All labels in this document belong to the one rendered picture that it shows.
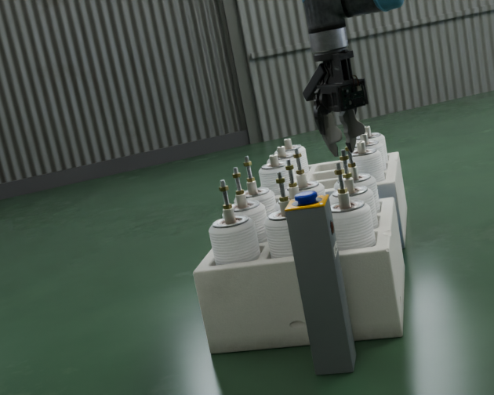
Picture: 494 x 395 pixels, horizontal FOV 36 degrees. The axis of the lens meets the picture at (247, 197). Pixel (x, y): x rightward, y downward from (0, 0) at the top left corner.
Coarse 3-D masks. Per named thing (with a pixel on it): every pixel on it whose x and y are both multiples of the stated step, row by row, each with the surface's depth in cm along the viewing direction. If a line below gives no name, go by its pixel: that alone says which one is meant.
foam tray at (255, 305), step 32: (384, 224) 160; (352, 256) 146; (384, 256) 144; (224, 288) 153; (256, 288) 151; (288, 288) 150; (352, 288) 147; (384, 288) 146; (224, 320) 155; (256, 320) 153; (288, 320) 152; (352, 320) 149; (384, 320) 148; (224, 352) 156
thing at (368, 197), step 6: (366, 192) 160; (372, 192) 162; (330, 198) 162; (336, 198) 160; (354, 198) 158; (360, 198) 158; (366, 198) 159; (372, 198) 161; (330, 204) 162; (372, 204) 160; (372, 210) 161; (372, 216) 161; (372, 222) 161
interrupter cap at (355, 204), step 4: (352, 200) 154; (356, 200) 154; (332, 204) 154; (336, 204) 154; (352, 204) 152; (356, 204) 151; (360, 204) 151; (364, 204) 150; (332, 208) 151; (336, 208) 152; (340, 208) 151; (344, 208) 150; (348, 208) 149; (352, 208) 148; (356, 208) 148; (332, 212) 149; (336, 212) 148; (340, 212) 148
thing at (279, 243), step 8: (264, 224) 154; (272, 224) 151; (280, 224) 150; (272, 232) 152; (280, 232) 151; (288, 232) 150; (272, 240) 152; (280, 240) 151; (288, 240) 151; (272, 248) 153; (280, 248) 152; (288, 248) 151; (272, 256) 155; (280, 256) 152; (288, 256) 151
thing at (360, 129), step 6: (342, 114) 160; (348, 114) 160; (354, 114) 158; (342, 120) 160; (348, 120) 160; (354, 120) 158; (348, 126) 160; (354, 126) 159; (360, 126) 158; (348, 132) 160; (354, 132) 160; (360, 132) 158; (348, 138) 161; (354, 138) 161; (348, 144) 161; (354, 144) 161
